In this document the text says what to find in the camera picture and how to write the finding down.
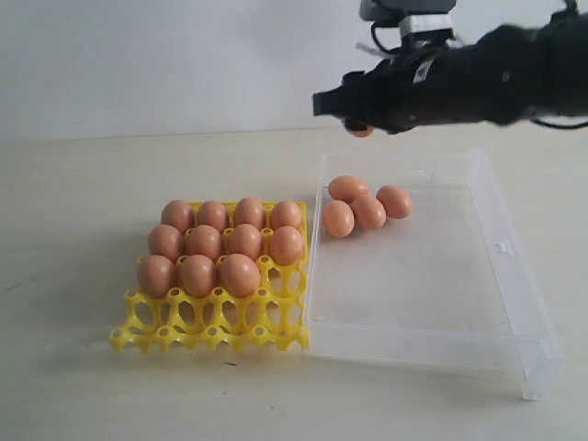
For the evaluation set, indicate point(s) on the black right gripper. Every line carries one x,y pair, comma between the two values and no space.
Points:
432,87

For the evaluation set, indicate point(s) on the brown egg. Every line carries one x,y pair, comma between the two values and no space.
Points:
338,218
347,188
178,214
198,276
246,239
363,132
205,240
156,275
240,275
250,211
286,246
396,201
167,241
369,212
213,214
286,213

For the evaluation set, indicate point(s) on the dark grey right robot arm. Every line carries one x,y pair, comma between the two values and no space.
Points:
509,74

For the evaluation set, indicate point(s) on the clear plastic container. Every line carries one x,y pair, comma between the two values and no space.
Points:
449,287

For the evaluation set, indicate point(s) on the yellow plastic egg tray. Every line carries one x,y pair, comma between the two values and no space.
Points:
271,315

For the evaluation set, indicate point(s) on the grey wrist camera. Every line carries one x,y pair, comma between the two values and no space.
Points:
411,18

